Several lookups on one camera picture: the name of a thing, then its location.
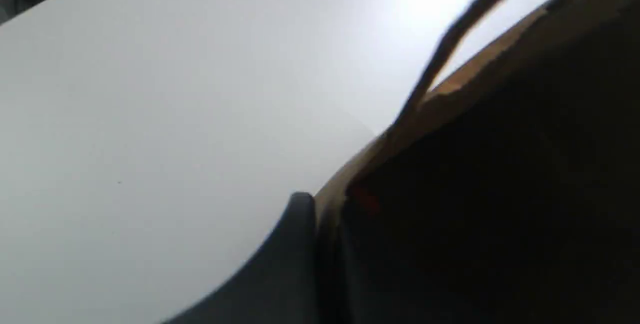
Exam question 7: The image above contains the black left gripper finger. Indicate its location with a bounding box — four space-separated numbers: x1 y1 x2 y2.
169 192 320 323

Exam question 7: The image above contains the brown paper bag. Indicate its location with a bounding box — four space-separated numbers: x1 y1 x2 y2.
317 0 640 323

